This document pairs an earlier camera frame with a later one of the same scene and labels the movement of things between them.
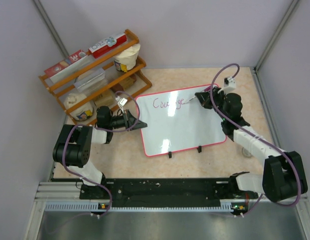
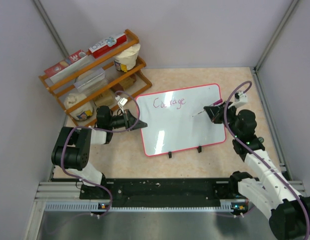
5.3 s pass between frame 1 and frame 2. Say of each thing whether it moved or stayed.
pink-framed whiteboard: stayed
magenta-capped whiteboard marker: moved
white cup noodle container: stayed
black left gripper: stayed
